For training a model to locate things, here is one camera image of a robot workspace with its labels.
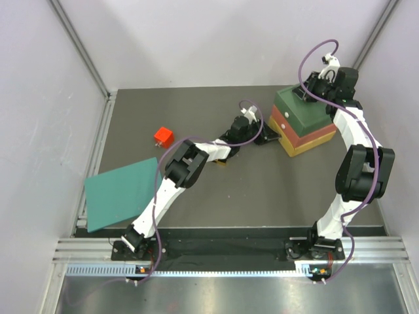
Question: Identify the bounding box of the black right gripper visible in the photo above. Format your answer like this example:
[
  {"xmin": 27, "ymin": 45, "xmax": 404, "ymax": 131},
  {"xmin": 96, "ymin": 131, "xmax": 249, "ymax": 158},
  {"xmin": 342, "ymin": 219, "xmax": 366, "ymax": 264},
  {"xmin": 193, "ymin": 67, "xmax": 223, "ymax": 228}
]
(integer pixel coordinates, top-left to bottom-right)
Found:
[{"xmin": 291, "ymin": 75, "xmax": 336, "ymax": 106}]

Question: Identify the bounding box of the teal flat board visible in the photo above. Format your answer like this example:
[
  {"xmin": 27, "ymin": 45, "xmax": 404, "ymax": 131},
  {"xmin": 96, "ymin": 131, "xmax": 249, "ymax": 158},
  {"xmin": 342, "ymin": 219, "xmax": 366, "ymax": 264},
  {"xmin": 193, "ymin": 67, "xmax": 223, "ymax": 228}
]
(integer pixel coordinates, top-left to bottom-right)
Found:
[{"xmin": 84, "ymin": 158, "xmax": 162, "ymax": 233}]

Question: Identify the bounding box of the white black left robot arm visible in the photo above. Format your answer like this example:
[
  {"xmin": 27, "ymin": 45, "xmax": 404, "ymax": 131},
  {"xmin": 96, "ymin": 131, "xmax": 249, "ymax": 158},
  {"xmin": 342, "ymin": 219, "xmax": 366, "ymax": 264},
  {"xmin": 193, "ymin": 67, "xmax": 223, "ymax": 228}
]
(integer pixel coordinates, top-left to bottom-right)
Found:
[{"xmin": 121, "ymin": 116, "xmax": 281, "ymax": 260}]

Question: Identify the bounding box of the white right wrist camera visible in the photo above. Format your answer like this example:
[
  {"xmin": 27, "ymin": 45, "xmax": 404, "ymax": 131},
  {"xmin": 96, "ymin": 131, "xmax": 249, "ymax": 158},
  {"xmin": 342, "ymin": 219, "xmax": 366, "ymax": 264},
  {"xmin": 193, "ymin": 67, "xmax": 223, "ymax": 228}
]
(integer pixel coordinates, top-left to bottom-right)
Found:
[{"xmin": 318, "ymin": 53, "xmax": 340, "ymax": 82}]

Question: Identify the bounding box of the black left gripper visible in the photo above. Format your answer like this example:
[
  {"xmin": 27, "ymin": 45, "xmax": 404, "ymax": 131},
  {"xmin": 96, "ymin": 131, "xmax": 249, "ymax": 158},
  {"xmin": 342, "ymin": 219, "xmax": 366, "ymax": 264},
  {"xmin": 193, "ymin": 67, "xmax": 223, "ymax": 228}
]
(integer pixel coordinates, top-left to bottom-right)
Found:
[{"xmin": 238, "ymin": 117, "xmax": 281, "ymax": 145}]

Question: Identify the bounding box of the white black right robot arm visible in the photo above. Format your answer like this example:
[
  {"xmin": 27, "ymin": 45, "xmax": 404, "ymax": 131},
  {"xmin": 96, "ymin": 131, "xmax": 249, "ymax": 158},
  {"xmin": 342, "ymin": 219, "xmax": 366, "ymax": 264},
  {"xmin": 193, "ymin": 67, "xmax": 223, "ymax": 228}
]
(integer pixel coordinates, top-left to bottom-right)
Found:
[{"xmin": 288, "ymin": 67, "xmax": 395, "ymax": 259}]

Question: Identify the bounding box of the yellow bottom drawer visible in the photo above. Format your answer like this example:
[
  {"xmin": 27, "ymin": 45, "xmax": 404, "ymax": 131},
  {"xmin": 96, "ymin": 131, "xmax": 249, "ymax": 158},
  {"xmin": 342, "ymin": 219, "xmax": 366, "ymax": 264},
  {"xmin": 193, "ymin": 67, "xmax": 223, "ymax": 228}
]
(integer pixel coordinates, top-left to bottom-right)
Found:
[{"xmin": 268, "ymin": 118, "xmax": 336, "ymax": 157}]

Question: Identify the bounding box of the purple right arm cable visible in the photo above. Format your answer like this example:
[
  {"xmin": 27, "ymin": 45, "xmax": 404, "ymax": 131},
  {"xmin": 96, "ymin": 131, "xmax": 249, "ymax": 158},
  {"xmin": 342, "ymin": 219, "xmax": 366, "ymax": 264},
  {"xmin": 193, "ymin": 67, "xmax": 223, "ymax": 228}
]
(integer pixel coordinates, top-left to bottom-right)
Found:
[{"xmin": 297, "ymin": 39, "xmax": 384, "ymax": 285}]

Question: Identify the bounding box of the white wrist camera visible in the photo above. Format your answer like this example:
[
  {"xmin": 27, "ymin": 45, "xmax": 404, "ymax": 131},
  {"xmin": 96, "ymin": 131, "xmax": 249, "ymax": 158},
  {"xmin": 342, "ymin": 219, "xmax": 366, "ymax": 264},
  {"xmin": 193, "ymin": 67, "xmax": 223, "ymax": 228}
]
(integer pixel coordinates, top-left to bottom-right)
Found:
[
  {"xmin": 240, "ymin": 105, "xmax": 257, "ymax": 124},
  {"xmin": 318, "ymin": 53, "xmax": 340, "ymax": 82}
]

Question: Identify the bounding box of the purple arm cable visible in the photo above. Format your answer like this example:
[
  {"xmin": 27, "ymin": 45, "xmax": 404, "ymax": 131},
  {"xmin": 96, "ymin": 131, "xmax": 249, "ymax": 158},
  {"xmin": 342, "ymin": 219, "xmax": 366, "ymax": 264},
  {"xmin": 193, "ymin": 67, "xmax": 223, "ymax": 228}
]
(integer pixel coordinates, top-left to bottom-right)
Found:
[
  {"xmin": 125, "ymin": 99, "xmax": 264, "ymax": 288},
  {"xmin": 297, "ymin": 39, "xmax": 384, "ymax": 285}
]

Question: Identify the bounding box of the red drawer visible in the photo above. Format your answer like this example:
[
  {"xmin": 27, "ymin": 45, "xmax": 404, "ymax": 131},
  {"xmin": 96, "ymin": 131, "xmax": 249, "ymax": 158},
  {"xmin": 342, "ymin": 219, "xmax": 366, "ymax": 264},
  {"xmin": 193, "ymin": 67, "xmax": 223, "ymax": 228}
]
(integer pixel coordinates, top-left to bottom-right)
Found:
[{"xmin": 271, "ymin": 105, "xmax": 337, "ymax": 148}]

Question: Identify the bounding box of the red cube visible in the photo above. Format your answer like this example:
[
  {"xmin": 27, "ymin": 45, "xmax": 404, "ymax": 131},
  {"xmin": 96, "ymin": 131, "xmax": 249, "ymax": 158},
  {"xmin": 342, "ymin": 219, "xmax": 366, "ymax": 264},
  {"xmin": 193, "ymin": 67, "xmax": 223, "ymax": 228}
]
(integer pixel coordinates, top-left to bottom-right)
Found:
[{"xmin": 154, "ymin": 127, "xmax": 174, "ymax": 149}]

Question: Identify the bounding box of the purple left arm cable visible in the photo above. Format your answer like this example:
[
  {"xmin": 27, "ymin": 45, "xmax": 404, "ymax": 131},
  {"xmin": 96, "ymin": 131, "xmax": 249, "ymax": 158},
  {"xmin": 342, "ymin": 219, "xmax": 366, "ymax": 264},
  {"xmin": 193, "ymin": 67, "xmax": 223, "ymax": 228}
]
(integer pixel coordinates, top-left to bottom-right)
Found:
[{"xmin": 125, "ymin": 99, "xmax": 264, "ymax": 288}]

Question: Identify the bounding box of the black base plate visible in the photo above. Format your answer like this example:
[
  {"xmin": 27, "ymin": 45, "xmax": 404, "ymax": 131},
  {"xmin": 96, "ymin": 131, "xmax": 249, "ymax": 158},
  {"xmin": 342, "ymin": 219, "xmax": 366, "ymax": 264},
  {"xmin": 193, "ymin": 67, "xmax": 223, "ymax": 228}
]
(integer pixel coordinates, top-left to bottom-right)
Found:
[{"xmin": 111, "ymin": 237, "xmax": 345, "ymax": 262}]

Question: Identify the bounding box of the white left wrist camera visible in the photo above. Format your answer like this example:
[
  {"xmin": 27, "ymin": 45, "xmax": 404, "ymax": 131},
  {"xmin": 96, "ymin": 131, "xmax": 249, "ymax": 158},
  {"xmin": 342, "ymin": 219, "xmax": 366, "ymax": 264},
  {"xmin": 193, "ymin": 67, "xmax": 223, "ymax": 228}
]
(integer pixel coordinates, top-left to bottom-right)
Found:
[{"xmin": 240, "ymin": 105, "xmax": 257, "ymax": 124}]

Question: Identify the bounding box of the aluminium frame rail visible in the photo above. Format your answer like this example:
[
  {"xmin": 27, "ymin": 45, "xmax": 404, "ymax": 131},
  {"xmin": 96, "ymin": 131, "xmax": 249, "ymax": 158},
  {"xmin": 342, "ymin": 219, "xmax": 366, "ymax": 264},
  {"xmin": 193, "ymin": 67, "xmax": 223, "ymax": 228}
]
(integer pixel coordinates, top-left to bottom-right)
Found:
[{"xmin": 52, "ymin": 237, "xmax": 409, "ymax": 279}]

